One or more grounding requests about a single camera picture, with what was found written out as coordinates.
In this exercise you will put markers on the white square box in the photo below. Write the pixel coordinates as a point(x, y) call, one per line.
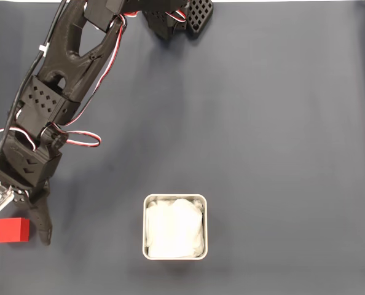
point(144, 227)

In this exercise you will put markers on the white cloth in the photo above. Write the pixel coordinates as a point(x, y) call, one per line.
point(173, 227)

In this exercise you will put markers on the white zip tie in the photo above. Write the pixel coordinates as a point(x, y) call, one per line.
point(43, 48)

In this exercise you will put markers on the red cube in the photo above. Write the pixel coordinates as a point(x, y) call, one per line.
point(10, 230)

